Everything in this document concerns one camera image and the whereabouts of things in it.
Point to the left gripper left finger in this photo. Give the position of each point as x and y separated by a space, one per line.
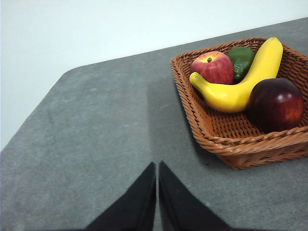
134 207

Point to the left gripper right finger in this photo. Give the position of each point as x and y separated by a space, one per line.
183 207

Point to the dark red plum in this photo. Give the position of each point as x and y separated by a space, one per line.
276 106

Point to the brown wicker basket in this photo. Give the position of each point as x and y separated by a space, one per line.
228 130

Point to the yellow banana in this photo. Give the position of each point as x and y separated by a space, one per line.
231 96

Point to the red apple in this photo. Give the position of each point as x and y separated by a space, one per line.
214 68

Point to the green avocado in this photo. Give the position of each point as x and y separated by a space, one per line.
240 60

